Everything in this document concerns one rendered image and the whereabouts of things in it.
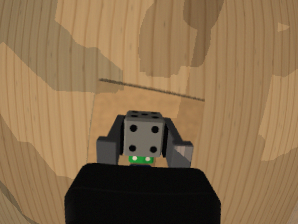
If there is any white die with black pips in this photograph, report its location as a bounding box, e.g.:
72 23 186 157
123 110 165 157

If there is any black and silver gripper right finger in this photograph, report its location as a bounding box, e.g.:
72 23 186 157
162 117 194 168

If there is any green die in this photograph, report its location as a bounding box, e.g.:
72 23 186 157
129 156 154 164

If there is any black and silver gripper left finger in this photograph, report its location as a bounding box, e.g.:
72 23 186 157
96 115 126 165

